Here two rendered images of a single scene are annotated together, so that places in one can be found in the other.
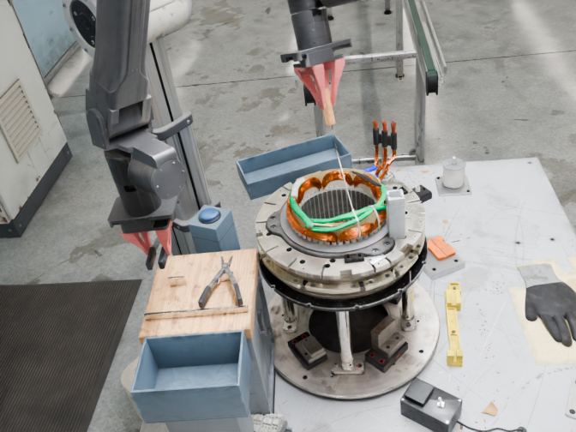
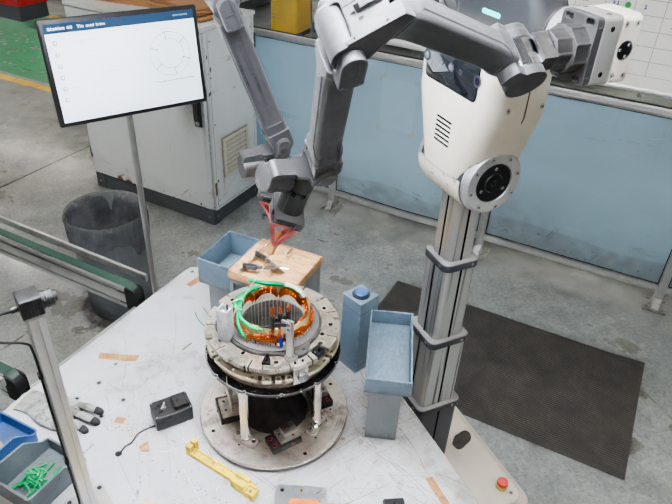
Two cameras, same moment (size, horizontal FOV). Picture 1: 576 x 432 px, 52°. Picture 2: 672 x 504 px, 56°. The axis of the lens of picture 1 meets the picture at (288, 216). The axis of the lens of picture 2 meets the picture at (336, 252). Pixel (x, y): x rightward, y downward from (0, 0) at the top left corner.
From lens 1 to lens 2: 179 cm
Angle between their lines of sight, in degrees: 81
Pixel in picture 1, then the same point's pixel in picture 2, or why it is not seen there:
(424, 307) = (247, 456)
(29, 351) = (543, 381)
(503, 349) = (175, 488)
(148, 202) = not seen: hidden behind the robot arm
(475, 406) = (154, 441)
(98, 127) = not seen: hidden behind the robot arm
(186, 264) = (304, 263)
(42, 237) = not seen: outside the picture
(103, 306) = (586, 438)
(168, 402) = (220, 247)
